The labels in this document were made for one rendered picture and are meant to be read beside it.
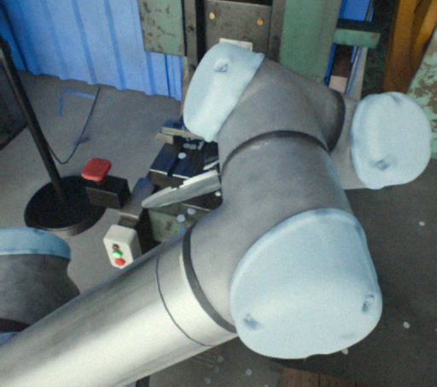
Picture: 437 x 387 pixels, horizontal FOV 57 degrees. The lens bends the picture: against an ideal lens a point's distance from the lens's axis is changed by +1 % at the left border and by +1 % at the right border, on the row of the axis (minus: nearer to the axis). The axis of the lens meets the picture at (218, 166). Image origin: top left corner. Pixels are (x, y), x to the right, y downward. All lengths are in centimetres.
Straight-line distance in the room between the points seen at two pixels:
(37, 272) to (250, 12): 60
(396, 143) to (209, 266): 18
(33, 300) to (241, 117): 34
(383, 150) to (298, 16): 50
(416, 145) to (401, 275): 155
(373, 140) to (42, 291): 40
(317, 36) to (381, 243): 131
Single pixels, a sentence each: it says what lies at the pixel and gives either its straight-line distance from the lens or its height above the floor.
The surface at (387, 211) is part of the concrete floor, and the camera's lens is 208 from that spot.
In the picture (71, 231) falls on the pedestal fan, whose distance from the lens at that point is 194.
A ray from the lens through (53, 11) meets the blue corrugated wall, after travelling 273.
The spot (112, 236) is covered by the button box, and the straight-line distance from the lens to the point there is 109.
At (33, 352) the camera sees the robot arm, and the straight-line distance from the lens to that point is 35.
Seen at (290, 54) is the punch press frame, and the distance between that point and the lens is 82.
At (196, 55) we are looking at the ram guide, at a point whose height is 106.
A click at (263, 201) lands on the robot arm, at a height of 133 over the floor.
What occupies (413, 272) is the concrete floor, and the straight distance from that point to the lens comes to 191.
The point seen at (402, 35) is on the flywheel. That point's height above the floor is 106.
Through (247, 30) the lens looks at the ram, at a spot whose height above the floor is 112.
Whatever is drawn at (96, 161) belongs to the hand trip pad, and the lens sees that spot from 110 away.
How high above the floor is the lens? 149
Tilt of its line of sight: 44 degrees down
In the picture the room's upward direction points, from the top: straight up
